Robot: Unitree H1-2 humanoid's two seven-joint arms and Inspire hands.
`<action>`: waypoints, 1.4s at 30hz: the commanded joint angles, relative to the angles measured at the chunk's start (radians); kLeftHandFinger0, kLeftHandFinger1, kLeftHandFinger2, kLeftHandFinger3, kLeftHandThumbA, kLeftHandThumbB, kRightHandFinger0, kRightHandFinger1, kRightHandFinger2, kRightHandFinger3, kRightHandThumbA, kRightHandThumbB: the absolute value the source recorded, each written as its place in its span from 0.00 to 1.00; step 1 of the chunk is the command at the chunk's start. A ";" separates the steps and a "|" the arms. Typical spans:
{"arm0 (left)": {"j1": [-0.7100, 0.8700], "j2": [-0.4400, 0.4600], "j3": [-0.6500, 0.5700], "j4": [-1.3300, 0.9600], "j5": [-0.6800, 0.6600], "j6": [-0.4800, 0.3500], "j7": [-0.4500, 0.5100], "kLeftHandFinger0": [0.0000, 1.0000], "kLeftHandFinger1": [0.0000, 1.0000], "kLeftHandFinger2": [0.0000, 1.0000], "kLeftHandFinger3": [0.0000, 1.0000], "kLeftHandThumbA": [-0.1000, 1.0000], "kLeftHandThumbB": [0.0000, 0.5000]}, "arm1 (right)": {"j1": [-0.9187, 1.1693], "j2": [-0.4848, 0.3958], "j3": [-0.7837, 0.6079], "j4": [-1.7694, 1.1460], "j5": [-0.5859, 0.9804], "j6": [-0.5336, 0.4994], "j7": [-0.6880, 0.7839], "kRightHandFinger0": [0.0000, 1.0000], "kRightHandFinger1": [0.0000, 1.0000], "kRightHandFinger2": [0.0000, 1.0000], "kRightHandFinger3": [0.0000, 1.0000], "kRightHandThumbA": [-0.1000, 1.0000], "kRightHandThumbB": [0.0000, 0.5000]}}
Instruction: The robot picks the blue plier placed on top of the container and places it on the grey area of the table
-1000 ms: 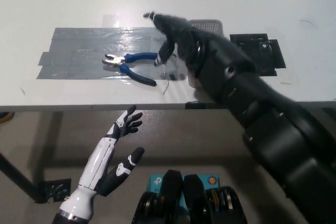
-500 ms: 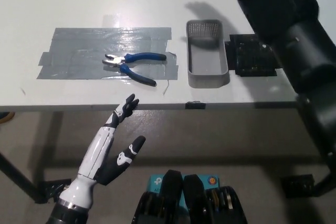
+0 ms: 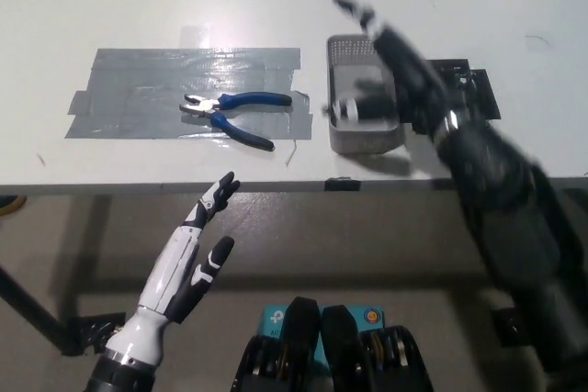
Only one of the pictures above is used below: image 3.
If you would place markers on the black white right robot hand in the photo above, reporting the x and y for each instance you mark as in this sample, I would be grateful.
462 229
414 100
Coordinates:
409 70

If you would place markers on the teal cardboard box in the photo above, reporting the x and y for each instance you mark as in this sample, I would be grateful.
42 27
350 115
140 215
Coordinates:
275 318

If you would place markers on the grey perforated plastic basket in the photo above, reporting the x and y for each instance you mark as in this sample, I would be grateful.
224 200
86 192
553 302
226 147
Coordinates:
363 139

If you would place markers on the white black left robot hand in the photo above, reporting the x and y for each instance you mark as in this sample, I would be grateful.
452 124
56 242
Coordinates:
177 272

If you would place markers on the yellow black round object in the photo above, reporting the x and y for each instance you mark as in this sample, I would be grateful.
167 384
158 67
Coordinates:
11 206

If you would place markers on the black metal table leg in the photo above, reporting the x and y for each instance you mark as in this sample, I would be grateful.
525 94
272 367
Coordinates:
32 309

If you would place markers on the grey duct tape patch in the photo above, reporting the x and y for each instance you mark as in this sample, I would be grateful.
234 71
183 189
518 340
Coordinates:
138 98

